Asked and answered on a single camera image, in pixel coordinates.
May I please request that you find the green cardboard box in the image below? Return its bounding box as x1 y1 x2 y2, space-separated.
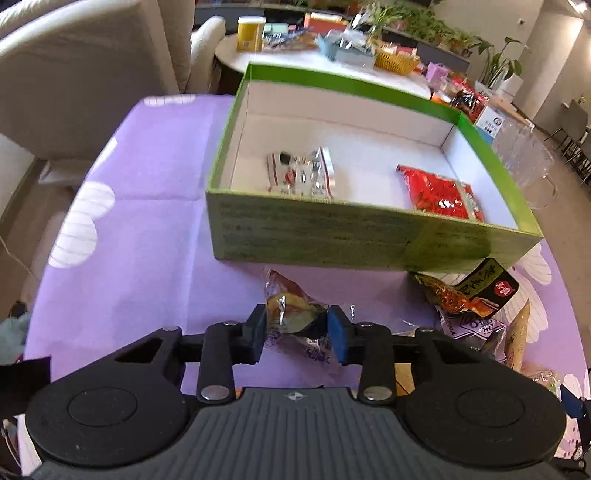
204 62 544 273

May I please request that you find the red black snack bag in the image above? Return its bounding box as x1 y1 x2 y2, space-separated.
450 90 490 123

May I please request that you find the beige sofa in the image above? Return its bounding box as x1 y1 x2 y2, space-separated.
0 0 227 162

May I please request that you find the blue plastic basket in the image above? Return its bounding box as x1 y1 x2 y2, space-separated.
318 31 376 68

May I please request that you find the clear pastry snack packet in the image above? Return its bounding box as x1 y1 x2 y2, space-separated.
261 268 356 370

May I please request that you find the white blue carton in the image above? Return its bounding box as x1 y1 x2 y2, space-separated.
475 105 509 141

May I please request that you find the pink carton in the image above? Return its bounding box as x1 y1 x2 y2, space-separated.
426 62 451 88

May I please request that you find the round white table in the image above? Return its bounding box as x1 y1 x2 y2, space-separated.
215 28 432 100

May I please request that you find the white purple snack packet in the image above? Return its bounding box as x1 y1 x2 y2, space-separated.
436 307 509 356

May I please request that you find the purple floral tablecloth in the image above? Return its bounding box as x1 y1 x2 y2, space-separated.
18 95 589 472

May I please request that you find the pile of snack packets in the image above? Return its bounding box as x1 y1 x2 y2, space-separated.
263 25 320 51

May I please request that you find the black green snack packet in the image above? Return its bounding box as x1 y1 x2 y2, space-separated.
409 257 520 319

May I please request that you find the row of potted plants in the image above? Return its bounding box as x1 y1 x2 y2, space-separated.
406 4 476 57

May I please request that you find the yellow wicker basket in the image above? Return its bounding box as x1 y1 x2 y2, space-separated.
374 48 421 76

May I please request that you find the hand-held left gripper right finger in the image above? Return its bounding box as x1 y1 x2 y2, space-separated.
325 305 479 403

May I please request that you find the white red silver snack packet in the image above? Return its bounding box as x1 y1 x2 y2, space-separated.
266 147 340 200

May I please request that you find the yellow canister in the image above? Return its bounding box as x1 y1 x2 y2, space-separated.
236 16 267 52

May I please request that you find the clear plastic container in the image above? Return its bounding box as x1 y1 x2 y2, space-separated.
492 117 555 208

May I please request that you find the teal cloth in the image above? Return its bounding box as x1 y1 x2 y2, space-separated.
0 314 31 365

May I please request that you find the spider plant in vase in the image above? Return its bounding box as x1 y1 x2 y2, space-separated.
355 2 407 41

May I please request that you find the large potted plant white pot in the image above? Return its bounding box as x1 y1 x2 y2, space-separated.
471 37 527 99

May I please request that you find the dining chair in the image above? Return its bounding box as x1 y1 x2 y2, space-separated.
554 99 591 185

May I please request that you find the dark cloth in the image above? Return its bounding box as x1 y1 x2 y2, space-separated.
0 355 51 416

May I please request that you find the orange box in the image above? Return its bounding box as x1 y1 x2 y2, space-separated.
303 13 349 33

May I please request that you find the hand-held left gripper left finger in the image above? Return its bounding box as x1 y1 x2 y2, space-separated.
113 304 269 403

